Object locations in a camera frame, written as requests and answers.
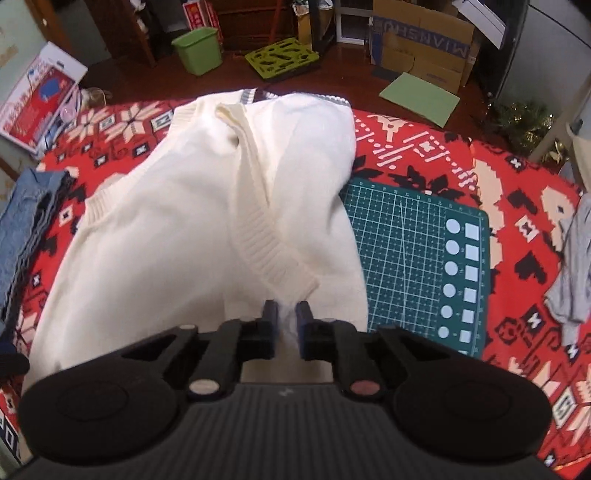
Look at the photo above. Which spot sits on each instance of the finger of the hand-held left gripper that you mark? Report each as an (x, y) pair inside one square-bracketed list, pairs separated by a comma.
[(14, 364)]

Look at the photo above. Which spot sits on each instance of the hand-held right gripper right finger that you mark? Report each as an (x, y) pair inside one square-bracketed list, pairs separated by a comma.
[(302, 327)]

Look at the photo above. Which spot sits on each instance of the white flat box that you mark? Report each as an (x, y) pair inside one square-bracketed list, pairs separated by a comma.
[(485, 23)]

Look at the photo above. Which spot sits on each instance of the grey sweater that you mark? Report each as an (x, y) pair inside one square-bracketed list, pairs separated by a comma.
[(572, 277)]

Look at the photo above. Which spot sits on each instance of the red patterned blanket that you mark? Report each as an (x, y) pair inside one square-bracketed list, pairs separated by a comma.
[(521, 332)]

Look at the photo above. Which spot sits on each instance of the white drawer unit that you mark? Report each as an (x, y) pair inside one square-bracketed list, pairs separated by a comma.
[(341, 27)]

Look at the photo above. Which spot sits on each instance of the red and white product box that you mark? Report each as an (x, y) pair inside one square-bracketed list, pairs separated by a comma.
[(37, 101)]

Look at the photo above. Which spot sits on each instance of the yellow-green plastic crate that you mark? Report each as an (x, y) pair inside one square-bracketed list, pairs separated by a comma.
[(254, 59)]

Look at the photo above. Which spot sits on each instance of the blue jeans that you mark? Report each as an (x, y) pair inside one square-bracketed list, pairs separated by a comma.
[(23, 230)]

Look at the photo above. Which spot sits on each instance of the wooden drawer cabinet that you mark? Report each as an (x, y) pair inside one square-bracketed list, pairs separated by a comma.
[(249, 27)]

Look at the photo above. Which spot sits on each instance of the green waste bin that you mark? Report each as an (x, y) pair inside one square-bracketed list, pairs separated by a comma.
[(198, 53)]

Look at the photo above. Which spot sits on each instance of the small Christmas tree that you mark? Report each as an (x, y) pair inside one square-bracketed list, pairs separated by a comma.
[(526, 124)]

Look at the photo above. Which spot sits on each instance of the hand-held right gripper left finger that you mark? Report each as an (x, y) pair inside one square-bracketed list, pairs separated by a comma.
[(274, 323)]

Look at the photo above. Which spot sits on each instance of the red upright box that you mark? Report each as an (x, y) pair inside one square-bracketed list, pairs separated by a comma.
[(196, 14)]

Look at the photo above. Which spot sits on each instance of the green board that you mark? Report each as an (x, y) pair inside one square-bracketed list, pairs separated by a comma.
[(420, 99)]

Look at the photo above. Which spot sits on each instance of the cream knit vest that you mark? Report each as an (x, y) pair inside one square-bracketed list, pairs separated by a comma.
[(161, 207)]

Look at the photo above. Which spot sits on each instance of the printed cardboard box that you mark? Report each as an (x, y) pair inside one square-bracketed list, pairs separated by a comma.
[(415, 60)]

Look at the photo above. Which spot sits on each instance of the green cutting mat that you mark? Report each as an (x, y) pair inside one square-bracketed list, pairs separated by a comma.
[(401, 240)]

